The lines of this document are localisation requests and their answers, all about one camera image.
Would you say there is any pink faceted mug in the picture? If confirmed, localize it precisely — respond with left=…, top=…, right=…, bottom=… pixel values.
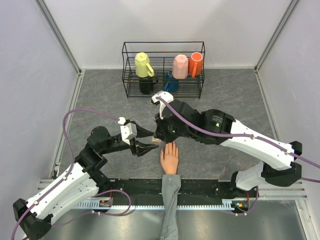
left=172, top=54, right=189, bottom=80

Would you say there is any yellow faceted mug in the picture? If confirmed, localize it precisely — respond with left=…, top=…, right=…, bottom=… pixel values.
left=134, top=52, right=155, bottom=78

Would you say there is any blue mug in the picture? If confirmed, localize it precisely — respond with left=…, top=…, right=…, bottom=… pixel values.
left=163, top=70, right=179, bottom=93

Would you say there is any orange mug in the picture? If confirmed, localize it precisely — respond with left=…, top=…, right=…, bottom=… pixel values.
left=188, top=52, right=204, bottom=78

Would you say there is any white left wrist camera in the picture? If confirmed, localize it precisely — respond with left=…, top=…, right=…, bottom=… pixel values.
left=118, top=117, right=138, bottom=146

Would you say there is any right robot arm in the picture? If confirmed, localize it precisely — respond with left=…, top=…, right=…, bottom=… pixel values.
left=151, top=96, right=302, bottom=197

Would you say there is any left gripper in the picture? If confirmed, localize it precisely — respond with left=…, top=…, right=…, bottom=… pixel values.
left=100, top=120, right=159, bottom=156

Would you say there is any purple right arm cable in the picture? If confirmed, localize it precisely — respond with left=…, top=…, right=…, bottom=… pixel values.
left=153, top=96, right=320, bottom=183

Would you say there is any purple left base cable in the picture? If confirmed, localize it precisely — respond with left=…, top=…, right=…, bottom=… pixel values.
left=74, top=189, right=133, bottom=217

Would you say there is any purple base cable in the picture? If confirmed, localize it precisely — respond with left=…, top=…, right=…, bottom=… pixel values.
left=222, top=186, right=261, bottom=217
left=74, top=189, right=133, bottom=217

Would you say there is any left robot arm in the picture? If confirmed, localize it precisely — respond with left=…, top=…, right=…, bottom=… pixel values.
left=13, top=120, right=158, bottom=240

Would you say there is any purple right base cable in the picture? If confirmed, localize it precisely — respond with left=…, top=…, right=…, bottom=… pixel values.
left=222, top=186, right=261, bottom=217

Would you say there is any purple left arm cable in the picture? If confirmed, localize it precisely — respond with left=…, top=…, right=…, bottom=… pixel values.
left=11, top=109, right=123, bottom=240

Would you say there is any black mug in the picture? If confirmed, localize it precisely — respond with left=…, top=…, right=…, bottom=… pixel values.
left=138, top=76, right=159, bottom=95

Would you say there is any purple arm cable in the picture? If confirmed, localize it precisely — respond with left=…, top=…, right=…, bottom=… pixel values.
left=153, top=96, right=320, bottom=183
left=11, top=109, right=123, bottom=240

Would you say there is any mannequin hand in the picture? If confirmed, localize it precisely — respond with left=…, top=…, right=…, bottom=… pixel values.
left=160, top=142, right=179, bottom=175

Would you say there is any black wire rack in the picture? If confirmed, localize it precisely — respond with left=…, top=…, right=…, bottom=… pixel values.
left=121, top=41, right=206, bottom=99

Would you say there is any grey sleeved forearm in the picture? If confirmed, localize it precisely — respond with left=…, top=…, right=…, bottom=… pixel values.
left=160, top=174, right=181, bottom=240

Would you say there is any glitter nail polish bottle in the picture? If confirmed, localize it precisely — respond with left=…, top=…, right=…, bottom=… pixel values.
left=151, top=136, right=162, bottom=145

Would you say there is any grey slotted cable duct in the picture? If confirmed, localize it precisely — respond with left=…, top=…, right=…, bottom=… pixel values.
left=74, top=198, right=254, bottom=211

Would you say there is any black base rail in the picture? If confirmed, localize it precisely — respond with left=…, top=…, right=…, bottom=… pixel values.
left=100, top=175, right=258, bottom=206

